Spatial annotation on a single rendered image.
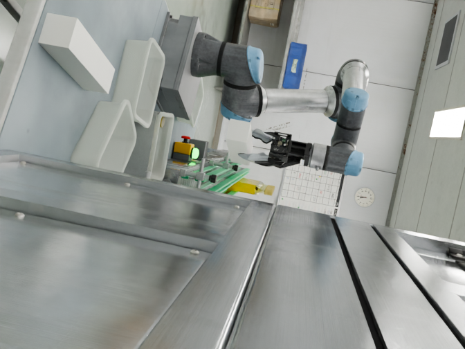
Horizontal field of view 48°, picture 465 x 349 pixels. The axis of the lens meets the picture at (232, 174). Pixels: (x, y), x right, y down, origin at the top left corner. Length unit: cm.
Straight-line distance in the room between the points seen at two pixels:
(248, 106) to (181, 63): 28
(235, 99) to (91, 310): 150
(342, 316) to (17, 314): 21
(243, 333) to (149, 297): 9
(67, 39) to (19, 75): 11
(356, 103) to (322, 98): 38
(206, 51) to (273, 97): 29
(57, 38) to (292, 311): 79
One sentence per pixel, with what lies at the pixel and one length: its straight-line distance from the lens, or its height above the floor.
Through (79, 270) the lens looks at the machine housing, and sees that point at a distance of 42.
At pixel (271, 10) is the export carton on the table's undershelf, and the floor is 55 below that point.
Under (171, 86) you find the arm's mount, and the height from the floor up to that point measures 83.
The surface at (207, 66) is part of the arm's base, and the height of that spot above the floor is 91.
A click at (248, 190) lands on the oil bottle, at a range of 293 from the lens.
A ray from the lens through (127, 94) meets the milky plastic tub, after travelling 142.
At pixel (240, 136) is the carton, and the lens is 148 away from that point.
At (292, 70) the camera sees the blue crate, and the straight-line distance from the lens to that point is 712.
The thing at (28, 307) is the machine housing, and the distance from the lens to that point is 34.
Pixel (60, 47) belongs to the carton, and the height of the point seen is 79.
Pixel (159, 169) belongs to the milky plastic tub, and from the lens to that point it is 175.
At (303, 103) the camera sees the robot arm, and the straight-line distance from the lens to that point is 191.
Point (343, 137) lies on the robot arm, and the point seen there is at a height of 138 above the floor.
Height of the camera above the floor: 126
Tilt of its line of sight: 7 degrees down
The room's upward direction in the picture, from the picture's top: 101 degrees clockwise
